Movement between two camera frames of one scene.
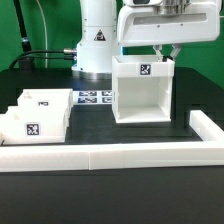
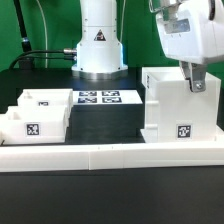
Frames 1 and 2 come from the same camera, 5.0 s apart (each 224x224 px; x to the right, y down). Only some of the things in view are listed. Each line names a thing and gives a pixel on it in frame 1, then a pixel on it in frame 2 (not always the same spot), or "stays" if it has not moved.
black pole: [26, 47] stays
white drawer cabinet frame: [142, 89] to [174, 113]
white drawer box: [47, 98] stays
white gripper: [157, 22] to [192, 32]
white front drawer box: [33, 124] stays
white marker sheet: [92, 97] stays
